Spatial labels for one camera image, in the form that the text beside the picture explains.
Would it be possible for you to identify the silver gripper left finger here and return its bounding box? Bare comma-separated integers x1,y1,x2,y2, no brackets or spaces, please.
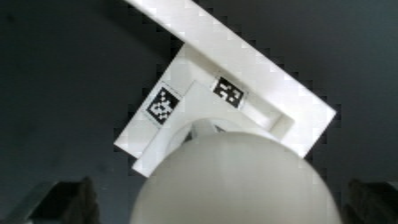
0,176,103,224

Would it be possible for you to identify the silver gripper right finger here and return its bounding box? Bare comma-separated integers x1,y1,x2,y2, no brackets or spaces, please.
341,179,398,224

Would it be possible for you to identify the white lamp base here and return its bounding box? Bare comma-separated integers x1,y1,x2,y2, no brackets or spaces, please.
116,46,336,175

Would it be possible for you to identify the white lamp bulb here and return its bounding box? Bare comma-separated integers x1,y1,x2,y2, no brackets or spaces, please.
128,131,345,224

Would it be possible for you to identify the white right wall block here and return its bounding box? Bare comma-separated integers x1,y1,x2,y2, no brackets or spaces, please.
123,0,327,111

